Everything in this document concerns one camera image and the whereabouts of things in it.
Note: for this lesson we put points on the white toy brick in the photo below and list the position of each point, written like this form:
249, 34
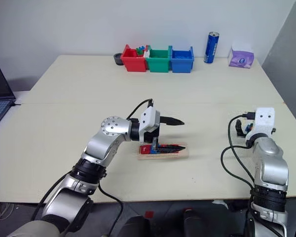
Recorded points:
146, 54

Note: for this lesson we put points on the red letter r block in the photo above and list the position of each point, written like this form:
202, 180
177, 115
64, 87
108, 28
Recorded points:
144, 149

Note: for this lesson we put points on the red plastic bin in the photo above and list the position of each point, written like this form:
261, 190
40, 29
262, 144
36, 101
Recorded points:
134, 63

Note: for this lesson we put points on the blue plastic bin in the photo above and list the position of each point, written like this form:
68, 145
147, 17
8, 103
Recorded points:
182, 65

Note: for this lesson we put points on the green toy brick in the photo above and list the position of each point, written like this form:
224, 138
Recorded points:
139, 51

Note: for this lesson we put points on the blue drink can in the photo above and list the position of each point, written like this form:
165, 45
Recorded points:
211, 48

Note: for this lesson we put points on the purple tissue box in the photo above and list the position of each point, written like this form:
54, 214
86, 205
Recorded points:
240, 59

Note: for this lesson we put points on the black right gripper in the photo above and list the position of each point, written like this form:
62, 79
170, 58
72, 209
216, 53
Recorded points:
273, 130

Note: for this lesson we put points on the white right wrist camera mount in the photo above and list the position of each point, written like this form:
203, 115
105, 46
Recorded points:
265, 119

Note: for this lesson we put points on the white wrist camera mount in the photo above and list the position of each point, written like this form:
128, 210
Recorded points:
265, 119
149, 118

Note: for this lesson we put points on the green plastic bin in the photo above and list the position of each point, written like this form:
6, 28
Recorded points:
159, 65

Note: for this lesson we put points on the black round holder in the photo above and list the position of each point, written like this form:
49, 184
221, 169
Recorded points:
117, 59

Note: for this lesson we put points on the blue letter t block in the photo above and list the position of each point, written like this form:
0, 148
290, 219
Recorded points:
248, 128

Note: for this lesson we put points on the wooden tray with red block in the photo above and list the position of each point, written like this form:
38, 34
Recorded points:
162, 157

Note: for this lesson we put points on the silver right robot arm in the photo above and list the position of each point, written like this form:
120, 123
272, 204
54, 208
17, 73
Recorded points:
270, 163

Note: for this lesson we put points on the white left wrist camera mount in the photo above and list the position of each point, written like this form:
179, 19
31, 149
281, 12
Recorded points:
149, 118

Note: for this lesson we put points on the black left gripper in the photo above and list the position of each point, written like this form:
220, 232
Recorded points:
156, 134

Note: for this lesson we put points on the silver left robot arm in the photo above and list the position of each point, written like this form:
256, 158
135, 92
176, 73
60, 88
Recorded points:
106, 144

